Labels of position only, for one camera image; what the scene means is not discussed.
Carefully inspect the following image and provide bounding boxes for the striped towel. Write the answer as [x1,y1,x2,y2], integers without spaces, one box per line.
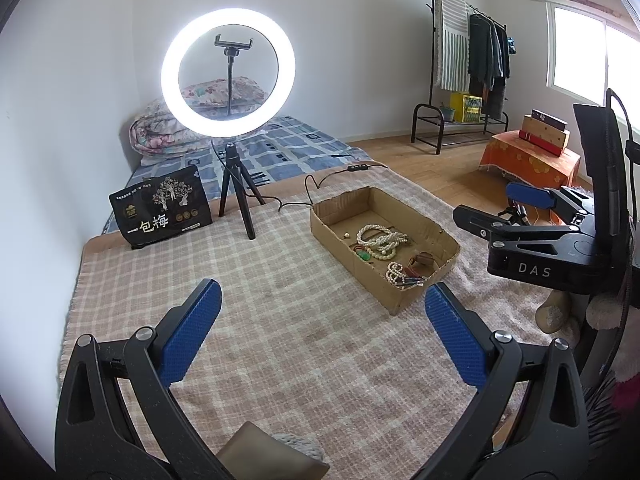
[434,0,471,91]

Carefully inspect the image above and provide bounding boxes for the blue patterned bed sheet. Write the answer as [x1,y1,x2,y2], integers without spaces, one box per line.
[102,115,371,233]

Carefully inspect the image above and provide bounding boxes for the black printed bag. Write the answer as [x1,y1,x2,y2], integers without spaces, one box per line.
[109,165,213,250]

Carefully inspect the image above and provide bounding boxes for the yellow box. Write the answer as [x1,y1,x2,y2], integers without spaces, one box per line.
[449,91,483,122]

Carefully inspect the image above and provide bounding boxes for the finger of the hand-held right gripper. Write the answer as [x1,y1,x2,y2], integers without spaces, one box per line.
[453,205,596,243]
[505,182,596,221]

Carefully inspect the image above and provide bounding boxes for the cardboard box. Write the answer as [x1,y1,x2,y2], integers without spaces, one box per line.
[310,186,461,316]

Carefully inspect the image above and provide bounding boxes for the grey brown cloth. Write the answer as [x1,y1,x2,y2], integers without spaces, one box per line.
[217,422,331,480]

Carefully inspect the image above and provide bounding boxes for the pink plaid blanket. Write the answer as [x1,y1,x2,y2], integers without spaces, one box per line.
[57,162,566,466]

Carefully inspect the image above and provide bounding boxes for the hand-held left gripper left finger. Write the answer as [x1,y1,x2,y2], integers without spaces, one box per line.
[54,278,236,480]

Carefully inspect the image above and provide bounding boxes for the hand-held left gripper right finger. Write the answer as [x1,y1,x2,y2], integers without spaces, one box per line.
[415,282,593,480]

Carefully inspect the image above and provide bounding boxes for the black clothes rack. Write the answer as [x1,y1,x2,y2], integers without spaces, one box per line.
[411,0,511,156]

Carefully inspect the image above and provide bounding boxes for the cream bead bracelet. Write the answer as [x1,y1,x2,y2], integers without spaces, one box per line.
[385,261,416,287]

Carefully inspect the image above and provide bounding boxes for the orange cloth covered table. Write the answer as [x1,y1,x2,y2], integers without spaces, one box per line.
[479,130,582,191]

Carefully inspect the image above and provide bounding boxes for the floral quilt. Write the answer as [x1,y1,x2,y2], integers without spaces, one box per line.
[129,77,266,166]

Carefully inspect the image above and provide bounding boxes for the twisted pearl necklace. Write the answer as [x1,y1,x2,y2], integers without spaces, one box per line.
[357,225,401,250]

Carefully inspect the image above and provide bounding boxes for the black tripod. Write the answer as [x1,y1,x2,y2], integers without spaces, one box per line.
[217,142,266,240]

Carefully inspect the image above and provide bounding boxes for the dark hanging clothes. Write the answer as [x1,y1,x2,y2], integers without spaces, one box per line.
[467,12,511,118]

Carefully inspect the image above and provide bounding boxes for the person's patterned clothing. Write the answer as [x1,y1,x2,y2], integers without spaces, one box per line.
[575,295,640,461]

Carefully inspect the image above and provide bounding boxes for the beige slipper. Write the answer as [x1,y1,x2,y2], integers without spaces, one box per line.
[535,290,572,333]

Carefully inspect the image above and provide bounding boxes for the window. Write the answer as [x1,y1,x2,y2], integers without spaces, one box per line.
[545,2,640,136]

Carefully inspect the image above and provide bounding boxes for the white ring light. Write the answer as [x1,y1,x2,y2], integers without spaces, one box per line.
[161,8,296,137]

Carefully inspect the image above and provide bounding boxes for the stack of gift boxes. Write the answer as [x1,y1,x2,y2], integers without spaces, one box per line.
[518,109,571,157]

